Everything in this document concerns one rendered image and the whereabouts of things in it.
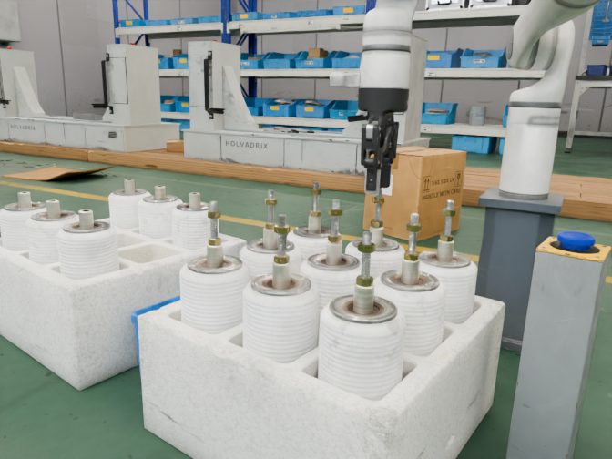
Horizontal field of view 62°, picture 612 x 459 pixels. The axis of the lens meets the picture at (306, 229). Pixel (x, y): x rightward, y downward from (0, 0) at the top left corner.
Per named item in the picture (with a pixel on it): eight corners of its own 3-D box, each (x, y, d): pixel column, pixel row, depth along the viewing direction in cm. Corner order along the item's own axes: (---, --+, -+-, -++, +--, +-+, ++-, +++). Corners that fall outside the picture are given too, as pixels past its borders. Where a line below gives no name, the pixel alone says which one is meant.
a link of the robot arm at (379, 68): (345, 88, 82) (347, 48, 81) (414, 89, 78) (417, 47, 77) (326, 86, 74) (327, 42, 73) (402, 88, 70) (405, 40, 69)
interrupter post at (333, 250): (344, 266, 72) (345, 243, 71) (330, 268, 71) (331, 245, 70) (337, 260, 74) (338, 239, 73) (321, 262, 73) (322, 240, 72)
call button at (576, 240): (558, 244, 63) (561, 228, 62) (595, 250, 61) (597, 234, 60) (552, 251, 60) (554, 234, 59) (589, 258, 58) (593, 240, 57)
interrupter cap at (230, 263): (208, 280, 65) (208, 275, 65) (176, 266, 70) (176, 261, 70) (253, 268, 70) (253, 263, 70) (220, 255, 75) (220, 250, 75)
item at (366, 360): (299, 442, 62) (302, 304, 57) (358, 415, 68) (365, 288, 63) (351, 490, 55) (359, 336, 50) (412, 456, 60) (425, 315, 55)
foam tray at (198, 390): (302, 335, 105) (304, 252, 101) (493, 404, 83) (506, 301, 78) (143, 428, 75) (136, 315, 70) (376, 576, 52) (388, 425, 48)
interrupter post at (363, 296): (347, 311, 57) (349, 282, 56) (363, 306, 58) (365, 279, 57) (362, 318, 55) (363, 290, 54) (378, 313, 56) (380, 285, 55)
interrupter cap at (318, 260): (370, 270, 71) (370, 264, 71) (321, 276, 68) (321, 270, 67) (344, 254, 77) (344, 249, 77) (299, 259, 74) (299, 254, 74)
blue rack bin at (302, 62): (313, 71, 608) (313, 53, 603) (342, 71, 592) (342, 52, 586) (292, 68, 565) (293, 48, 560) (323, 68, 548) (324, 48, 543)
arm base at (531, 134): (501, 189, 107) (511, 107, 103) (549, 194, 103) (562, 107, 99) (494, 197, 99) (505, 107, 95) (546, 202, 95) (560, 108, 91)
